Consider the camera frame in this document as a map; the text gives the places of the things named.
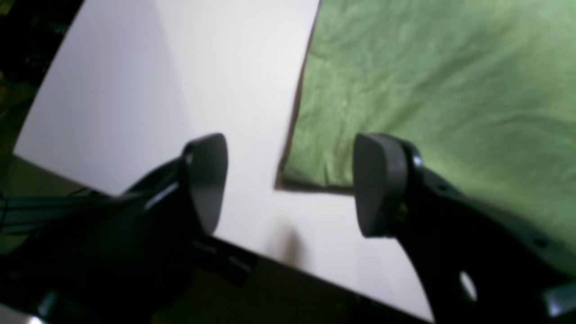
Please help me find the olive green t-shirt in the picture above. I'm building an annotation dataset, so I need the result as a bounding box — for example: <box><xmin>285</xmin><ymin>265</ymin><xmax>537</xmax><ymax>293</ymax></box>
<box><xmin>280</xmin><ymin>0</ymin><xmax>576</xmax><ymax>275</ymax></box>

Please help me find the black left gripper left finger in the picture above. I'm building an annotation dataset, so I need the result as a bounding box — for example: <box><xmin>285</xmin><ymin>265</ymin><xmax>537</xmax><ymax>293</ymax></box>
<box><xmin>1</xmin><ymin>133</ymin><xmax>228</xmax><ymax>324</ymax></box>

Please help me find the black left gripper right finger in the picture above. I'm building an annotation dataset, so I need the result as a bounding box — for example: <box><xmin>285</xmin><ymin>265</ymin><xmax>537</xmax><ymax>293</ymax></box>
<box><xmin>353</xmin><ymin>133</ymin><xmax>575</xmax><ymax>324</ymax></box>

